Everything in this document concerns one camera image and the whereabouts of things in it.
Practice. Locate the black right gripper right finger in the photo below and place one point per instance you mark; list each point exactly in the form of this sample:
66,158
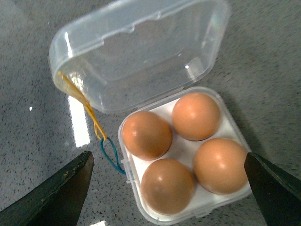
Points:
277,193

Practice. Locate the brown egg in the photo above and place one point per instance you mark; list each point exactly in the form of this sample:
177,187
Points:
167,186
196,116
146,135
219,166

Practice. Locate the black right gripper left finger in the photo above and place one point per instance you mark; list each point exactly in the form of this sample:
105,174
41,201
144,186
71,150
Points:
58,201

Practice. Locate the clear plastic egg box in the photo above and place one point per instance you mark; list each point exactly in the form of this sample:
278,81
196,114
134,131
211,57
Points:
143,55

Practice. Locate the yellow rubber band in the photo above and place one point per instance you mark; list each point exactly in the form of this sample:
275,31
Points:
77,94

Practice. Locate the brown egg in box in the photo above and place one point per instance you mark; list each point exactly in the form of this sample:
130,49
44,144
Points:
196,116
146,135
219,166

